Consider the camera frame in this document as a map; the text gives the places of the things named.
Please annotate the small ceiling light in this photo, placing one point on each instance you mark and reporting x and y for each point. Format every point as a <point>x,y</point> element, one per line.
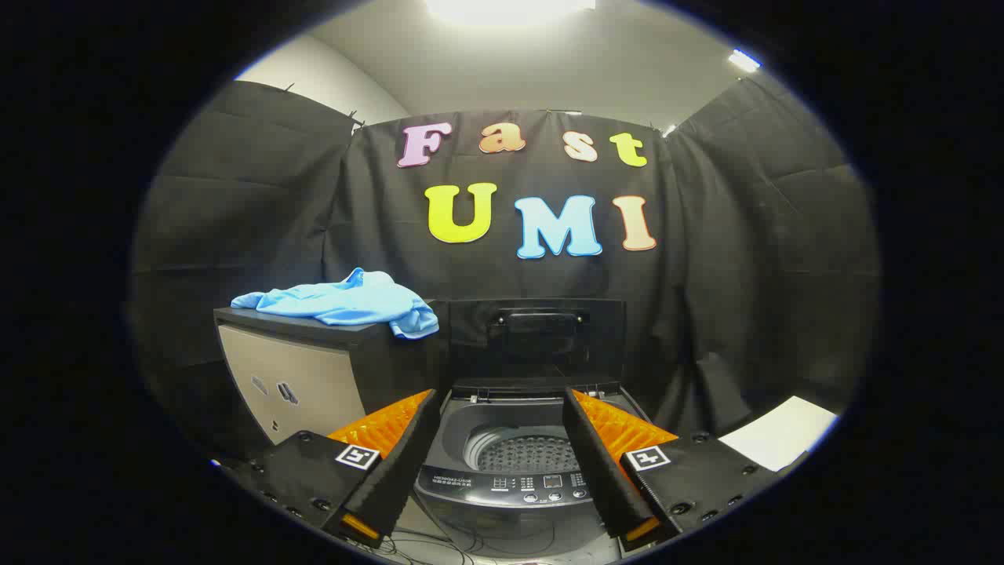
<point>743,60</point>

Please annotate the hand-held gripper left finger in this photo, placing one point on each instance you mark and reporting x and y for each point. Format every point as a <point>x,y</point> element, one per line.
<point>396,471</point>

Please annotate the dark topped grey cabinet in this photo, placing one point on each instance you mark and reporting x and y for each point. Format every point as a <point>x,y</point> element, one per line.
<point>298,377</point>

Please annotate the dark grey washing machine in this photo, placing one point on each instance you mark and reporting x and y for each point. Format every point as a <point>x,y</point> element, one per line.
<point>502,486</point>

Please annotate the large ceiling light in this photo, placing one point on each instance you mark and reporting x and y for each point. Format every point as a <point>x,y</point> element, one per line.
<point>510,8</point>

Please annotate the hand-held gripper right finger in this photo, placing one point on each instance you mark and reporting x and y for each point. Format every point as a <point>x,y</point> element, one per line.
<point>600,471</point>

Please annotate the light blue polo shirt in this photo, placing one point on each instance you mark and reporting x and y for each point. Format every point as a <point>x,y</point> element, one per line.
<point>345,302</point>

